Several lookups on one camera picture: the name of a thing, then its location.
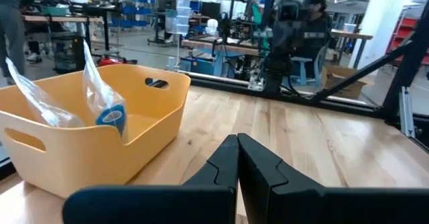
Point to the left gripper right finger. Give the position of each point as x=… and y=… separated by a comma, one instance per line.
x=318, y=207

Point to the black mesh waste bin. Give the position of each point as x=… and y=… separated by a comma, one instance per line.
x=68, y=53

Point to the person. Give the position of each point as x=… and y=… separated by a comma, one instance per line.
x=315, y=26
x=13, y=33

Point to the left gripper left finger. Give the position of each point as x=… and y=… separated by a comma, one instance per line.
x=151, y=207

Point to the stacked clear plastic bins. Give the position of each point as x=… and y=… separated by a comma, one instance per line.
x=181, y=16

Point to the red metal shelf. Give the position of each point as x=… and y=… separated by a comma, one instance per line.
x=402, y=33

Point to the light blue stool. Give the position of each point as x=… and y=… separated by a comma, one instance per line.
x=301, y=66

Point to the yellow plastic bin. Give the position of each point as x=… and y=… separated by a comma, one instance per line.
x=83, y=157

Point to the silver aluminium post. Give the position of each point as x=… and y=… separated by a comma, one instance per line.
x=406, y=113

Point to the white building column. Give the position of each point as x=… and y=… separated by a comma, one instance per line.
x=378, y=23

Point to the wooden top black table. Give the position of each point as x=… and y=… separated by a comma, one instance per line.
x=60, y=18

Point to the blue bin shelf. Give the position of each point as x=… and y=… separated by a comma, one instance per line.
x=137, y=12

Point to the brown cardboard box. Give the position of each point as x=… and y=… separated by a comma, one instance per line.
x=348, y=83

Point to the red and black machine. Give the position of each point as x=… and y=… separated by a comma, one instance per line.
x=114, y=61

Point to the wooden top blue workbench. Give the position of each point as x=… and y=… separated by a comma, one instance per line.
x=207, y=58

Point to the clear plastic zip bag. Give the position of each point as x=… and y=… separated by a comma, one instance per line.
x=40, y=100
x=99, y=90

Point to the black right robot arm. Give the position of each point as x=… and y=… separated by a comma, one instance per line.
x=281, y=43

